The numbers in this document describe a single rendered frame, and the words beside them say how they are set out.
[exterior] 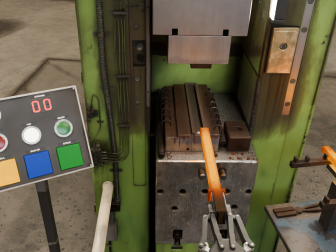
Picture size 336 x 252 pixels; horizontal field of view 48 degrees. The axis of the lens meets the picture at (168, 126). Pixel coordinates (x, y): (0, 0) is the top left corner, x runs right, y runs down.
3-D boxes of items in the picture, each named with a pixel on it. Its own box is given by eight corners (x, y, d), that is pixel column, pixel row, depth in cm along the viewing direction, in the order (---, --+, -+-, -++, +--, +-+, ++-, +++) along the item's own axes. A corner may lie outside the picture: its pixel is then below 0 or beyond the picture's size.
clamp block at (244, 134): (249, 151, 143) (251, 137, 140) (227, 151, 143) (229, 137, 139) (243, 134, 153) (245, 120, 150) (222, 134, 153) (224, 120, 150)
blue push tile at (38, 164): (53, 172, 120) (48, 150, 119) (29, 178, 117) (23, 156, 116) (52, 171, 122) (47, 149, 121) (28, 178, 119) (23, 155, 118)
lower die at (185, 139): (217, 151, 143) (220, 132, 138) (165, 151, 142) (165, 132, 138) (205, 99, 178) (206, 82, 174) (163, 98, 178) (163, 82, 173)
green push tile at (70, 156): (84, 164, 124) (79, 142, 123) (61, 171, 121) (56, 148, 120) (83, 164, 125) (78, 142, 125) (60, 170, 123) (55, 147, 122)
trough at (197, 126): (206, 135, 139) (206, 132, 138) (192, 135, 139) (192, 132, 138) (196, 85, 174) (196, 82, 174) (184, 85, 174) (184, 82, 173)
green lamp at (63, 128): (70, 136, 122) (69, 125, 119) (56, 136, 122) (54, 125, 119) (72, 131, 124) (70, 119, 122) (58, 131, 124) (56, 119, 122)
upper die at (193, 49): (228, 64, 124) (231, 36, 119) (167, 63, 123) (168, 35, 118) (212, 25, 159) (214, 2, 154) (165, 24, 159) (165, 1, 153)
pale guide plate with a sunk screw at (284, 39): (290, 73, 139) (299, 28, 130) (266, 73, 139) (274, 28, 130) (288, 71, 141) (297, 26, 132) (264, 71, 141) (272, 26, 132)
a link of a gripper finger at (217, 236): (224, 258, 87) (218, 259, 87) (212, 220, 96) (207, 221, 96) (226, 247, 84) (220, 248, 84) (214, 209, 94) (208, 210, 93)
